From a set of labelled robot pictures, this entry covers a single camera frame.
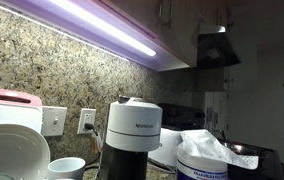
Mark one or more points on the wooden cabinet door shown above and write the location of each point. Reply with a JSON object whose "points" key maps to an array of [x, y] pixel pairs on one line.
{"points": [[182, 35]]}

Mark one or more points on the steel pan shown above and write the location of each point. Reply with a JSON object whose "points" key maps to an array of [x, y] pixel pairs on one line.
{"points": [[238, 148]]}

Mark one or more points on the white wipes canister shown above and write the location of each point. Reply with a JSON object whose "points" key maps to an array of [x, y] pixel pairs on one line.
{"points": [[200, 156]]}

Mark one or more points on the steel door handle bar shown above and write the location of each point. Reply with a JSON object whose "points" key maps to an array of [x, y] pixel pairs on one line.
{"points": [[165, 11]]}

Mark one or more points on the white power outlet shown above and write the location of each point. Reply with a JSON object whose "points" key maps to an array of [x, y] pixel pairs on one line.
{"points": [[87, 116]]}

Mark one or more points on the white coffee machine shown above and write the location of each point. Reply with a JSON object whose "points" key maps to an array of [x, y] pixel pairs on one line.
{"points": [[132, 131]]}

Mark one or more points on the under-cabinet light strip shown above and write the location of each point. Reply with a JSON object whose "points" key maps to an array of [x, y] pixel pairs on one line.
{"points": [[102, 25]]}

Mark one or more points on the pink white cutting board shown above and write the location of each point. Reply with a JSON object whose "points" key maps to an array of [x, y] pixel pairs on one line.
{"points": [[20, 108]]}

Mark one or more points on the white light switch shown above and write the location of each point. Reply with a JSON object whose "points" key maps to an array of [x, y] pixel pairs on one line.
{"points": [[53, 120]]}

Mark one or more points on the white mug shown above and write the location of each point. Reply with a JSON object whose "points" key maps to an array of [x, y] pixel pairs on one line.
{"points": [[66, 168]]}

